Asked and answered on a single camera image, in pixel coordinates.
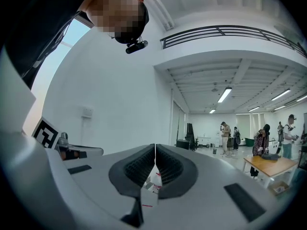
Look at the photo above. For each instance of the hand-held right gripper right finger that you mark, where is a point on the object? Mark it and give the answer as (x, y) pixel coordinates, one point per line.
(204, 188)

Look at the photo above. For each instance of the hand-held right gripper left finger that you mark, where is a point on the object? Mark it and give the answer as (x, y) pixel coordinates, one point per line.
(96, 176)

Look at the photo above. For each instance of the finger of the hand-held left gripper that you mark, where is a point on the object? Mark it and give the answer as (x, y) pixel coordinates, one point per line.
(91, 151)

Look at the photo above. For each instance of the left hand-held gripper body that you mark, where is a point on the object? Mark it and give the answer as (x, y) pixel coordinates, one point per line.
(46, 134)

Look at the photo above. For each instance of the translucent water jug red label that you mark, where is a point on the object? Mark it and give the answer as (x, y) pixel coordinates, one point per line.
(156, 184)

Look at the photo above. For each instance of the white water dispenser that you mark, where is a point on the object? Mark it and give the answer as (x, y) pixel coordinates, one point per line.
(217, 139)

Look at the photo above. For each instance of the black desk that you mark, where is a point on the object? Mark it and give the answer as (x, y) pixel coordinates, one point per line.
(182, 144)

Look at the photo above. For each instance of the black office chair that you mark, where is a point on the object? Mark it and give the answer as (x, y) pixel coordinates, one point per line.
(190, 134)

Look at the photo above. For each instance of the green tub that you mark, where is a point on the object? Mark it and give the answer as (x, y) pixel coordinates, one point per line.
(249, 142)

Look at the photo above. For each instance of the wooden table white legs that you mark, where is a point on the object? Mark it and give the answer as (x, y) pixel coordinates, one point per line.
(271, 166)

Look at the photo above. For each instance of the black bag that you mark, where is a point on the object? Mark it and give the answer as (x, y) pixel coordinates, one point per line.
(269, 156)

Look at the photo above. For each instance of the cardboard box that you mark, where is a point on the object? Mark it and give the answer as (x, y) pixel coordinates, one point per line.
(279, 187)

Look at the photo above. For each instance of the white curtain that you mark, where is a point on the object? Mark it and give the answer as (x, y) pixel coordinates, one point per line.
(249, 126)

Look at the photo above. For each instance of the ceiling tube light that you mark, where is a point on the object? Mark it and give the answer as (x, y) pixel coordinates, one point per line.
(280, 94)
(212, 111)
(224, 94)
(253, 109)

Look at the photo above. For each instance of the window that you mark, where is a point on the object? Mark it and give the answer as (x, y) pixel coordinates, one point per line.
(74, 31)

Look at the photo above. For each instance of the person's black shirt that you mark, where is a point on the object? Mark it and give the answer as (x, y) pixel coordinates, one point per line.
(38, 20)

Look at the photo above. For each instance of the person's head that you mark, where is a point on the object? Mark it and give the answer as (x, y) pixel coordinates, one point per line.
(115, 11)

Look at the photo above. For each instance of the black mezzanine railing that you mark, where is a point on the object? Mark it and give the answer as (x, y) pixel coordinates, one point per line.
(230, 33)

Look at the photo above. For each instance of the white ceiling conduit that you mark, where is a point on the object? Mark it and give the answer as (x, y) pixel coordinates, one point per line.
(165, 11)

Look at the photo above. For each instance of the white wall box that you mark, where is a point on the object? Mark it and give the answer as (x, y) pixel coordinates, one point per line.
(87, 111)

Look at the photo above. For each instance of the black head-worn camera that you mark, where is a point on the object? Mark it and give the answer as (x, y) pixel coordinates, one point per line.
(136, 47)

